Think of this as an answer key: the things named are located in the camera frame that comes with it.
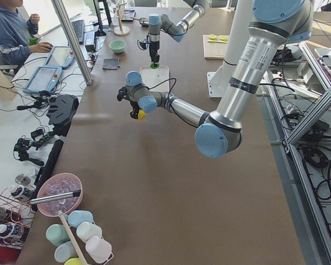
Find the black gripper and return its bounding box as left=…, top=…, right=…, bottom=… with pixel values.
left=147, top=33, right=160, bottom=66
left=116, top=86, right=140, bottom=119

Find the yellow lemon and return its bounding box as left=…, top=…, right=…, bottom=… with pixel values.
left=137, top=109, right=146, bottom=120

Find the green lime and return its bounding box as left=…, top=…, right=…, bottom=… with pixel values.
left=150, top=62, right=159, bottom=69

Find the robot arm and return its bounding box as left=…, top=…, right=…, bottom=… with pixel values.
left=117, top=1, right=314, bottom=158
left=146, top=0, right=210, bottom=68

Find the white rabbit tray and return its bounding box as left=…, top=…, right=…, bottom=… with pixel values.
left=140, top=66, right=169, bottom=92

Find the metal scoop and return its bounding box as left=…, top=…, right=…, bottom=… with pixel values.
left=132, top=17, right=149, bottom=27

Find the green ceramic bowl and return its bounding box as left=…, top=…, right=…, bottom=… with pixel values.
left=109, top=40, right=126, bottom=54

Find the grey folded cloth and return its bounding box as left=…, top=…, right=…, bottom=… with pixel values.
left=102, top=58, right=120, bottom=70

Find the wooden mug tree stand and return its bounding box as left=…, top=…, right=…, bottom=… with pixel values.
left=111, top=1, right=130, bottom=36

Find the wooden cutting board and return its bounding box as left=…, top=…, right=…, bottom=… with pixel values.
left=202, top=34, right=229, bottom=60

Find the yellow plastic knife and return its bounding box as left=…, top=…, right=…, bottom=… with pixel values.
left=207, top=40, right=228, bottom=44

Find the black keyboard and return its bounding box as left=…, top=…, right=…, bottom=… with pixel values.
left=71, top=19, right=85, bottom=44

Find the teach pendant tablet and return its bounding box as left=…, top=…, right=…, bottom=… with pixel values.
left=45, top=46, right=74, bottom=69
left=23, top=66, right=62, bottom=94

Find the pink bowl with ice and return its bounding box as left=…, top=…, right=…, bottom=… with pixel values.
left=36, top=173, right=83, bottom=217

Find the cup rack with cups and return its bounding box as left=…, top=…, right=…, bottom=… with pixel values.
left=45, top=210, right=114, bottom=264

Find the person in grey hoodie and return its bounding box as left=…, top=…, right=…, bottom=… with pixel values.
left=0, top=1, right=53, bottom=66

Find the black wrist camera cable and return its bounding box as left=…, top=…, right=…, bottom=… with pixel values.
left=147, top=78, right=178, bottom=100

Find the aluminium frame post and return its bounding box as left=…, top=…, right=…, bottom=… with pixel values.
left=51, top=0, right=93, bottom=85

